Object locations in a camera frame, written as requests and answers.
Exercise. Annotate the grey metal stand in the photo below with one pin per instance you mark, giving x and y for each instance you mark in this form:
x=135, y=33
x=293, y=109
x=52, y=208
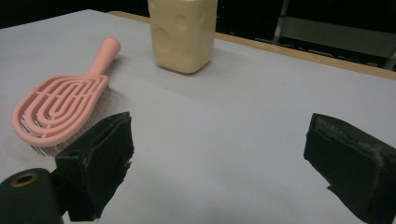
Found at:
x=339, y=35

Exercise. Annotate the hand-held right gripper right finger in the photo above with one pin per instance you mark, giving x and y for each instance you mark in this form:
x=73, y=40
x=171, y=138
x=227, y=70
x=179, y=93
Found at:
x=358, y=168

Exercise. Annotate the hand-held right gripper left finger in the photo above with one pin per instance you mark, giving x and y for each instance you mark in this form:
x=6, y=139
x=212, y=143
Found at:
x=93, y=161

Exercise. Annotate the cream holed plastic container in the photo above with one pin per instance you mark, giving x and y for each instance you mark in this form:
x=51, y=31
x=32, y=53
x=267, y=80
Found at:
x=183, y=37

